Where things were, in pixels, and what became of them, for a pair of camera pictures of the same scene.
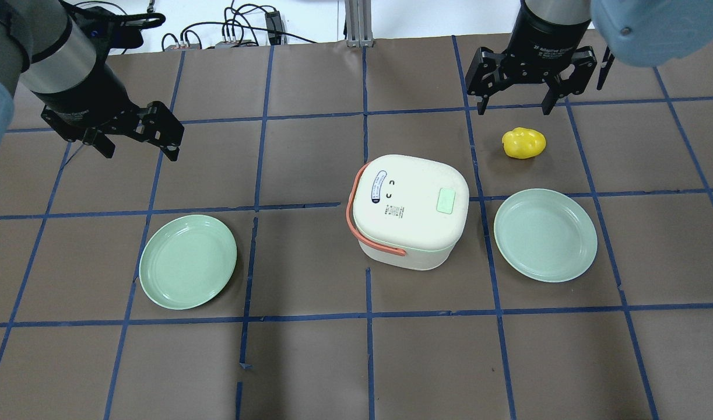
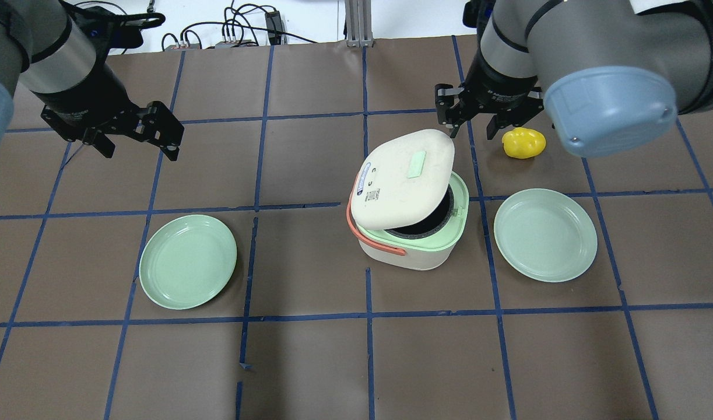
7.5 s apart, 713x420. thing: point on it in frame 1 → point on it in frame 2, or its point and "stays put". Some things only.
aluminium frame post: (358, 23) stays put
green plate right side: (545, 235) stays put
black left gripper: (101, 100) stays put
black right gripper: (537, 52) → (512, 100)
